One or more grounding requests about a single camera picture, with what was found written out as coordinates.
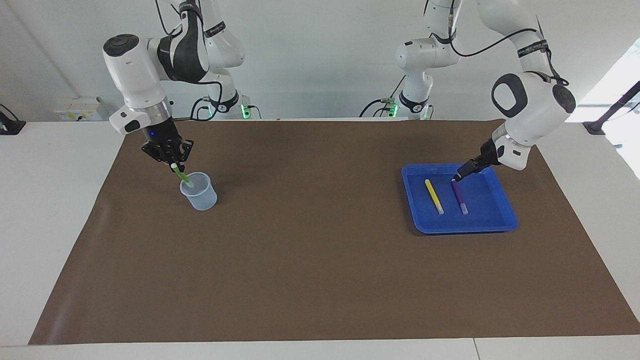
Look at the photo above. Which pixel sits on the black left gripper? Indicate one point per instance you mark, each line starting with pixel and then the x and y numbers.
pixel 490 152

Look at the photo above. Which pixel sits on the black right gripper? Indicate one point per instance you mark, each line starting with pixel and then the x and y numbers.
pixel 165 142

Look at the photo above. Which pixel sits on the green highlighter pen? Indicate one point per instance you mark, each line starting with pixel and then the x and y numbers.
pixel 181 176

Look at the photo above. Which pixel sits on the purple highlighter pen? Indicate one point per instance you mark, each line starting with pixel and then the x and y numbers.
pixel 461 197

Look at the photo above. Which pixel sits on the yellow highlighter pen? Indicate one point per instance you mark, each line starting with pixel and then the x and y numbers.
pixel 434 196

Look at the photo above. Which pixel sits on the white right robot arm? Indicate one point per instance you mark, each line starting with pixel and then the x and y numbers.
pixel 135 75

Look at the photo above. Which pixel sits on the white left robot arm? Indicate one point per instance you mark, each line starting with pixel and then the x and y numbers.
pixel 535 105

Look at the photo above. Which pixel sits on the clear plastic cup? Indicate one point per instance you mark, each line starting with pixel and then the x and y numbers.
pixel 200 200

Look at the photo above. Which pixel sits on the blue plastic tray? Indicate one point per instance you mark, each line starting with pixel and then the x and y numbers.
pixel 450 222

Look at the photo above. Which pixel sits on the black clamp stand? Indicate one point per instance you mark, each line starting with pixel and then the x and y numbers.
pixel 612 107

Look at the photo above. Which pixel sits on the brown table mat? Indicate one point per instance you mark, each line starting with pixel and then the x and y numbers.
pixel 320 275

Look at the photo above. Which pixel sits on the black table bracket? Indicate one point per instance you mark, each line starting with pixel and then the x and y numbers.
pixel 10 126

